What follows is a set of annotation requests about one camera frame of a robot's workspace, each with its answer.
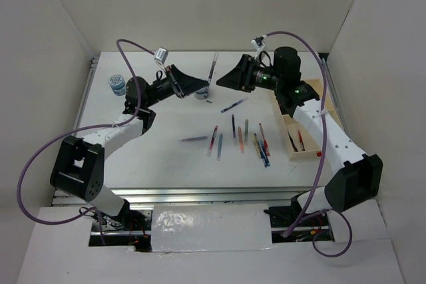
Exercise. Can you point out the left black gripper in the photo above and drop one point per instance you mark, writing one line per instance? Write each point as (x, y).
(186, 84)

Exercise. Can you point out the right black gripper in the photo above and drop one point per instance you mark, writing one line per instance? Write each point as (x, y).
(241, 76)

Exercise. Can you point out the blue clear-cap pen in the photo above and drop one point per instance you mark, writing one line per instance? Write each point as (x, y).
(233, 105)

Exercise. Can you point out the black clear-cap pen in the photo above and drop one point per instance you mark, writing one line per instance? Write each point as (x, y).
(211, 72)

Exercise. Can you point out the violet clear-cap pen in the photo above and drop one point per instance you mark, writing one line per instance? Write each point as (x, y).
(233, 129)

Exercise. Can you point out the magenta clear-cap pen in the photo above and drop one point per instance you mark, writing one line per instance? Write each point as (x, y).
(212, 140)

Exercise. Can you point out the light blue clear pen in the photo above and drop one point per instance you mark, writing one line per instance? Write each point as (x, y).
(220, 142)

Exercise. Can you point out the red clear-cap pen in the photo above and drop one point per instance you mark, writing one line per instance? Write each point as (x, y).
(301, 141)

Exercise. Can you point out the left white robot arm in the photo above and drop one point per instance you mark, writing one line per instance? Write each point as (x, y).
(80, 165)

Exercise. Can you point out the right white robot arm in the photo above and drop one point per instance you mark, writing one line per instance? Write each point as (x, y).
(357, 175)

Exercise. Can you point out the olive green clear pen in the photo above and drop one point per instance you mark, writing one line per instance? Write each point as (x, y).
(246, 131)

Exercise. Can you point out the dark blue gel pen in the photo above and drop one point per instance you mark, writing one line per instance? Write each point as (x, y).
(262, 154)

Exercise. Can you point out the yellow clear pen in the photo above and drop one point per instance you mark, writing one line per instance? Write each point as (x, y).
(256, 145)

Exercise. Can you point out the left blue round jar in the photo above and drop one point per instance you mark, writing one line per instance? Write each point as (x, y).
(117, 84)

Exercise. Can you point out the red gel pen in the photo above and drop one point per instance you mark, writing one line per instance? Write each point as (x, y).
(264, 140)

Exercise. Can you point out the beige divided organizer tray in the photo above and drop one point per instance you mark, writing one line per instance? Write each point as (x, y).
(288, 127)

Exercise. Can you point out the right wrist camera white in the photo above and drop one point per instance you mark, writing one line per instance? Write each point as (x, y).
(259, 45)

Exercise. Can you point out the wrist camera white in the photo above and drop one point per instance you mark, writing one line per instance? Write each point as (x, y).
(160, 57)
(259, 45)

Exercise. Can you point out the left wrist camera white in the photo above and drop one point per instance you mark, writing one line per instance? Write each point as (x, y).
(160, 57)

